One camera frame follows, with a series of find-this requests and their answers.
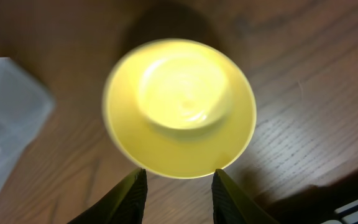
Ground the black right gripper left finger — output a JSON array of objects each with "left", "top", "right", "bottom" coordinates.
[{"left": 68, "top": 168, "right": 148, "bottom": 224}]

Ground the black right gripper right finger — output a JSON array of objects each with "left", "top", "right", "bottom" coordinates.
[{"left": 211, "top": 169, "right": 278, "bottom": 224}]

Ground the yellow small bowl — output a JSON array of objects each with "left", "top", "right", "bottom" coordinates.
[{"left": 102, "top": 39, "right": 257, "bottom": 179}]

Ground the clear plastic storage container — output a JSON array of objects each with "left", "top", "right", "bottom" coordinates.
[{"left": 0, "top": 57, "right": 55, "bottom": 190}]

